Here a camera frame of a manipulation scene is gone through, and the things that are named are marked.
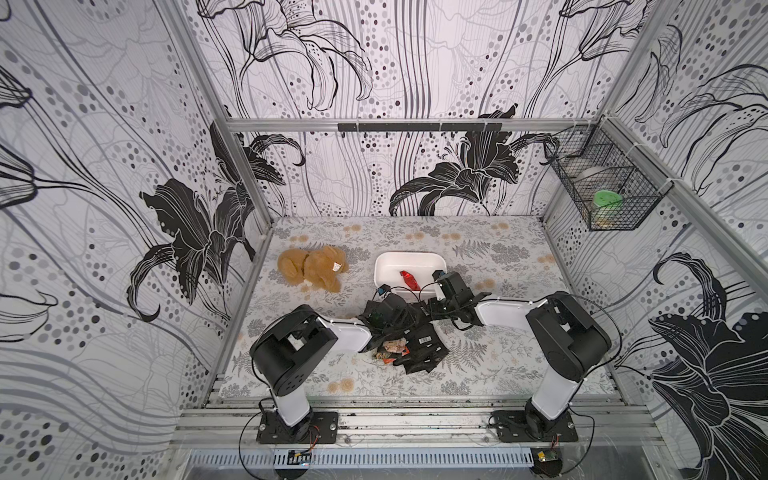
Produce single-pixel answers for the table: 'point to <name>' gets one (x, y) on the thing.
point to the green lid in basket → (607, 199)
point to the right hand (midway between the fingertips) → (429, 304)
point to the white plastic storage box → (411, 273)
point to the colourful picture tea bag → (391, 350)
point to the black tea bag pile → (426, 349)
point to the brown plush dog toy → (318, 268)
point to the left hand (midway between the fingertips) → (420, 319)
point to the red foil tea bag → (410, 280)
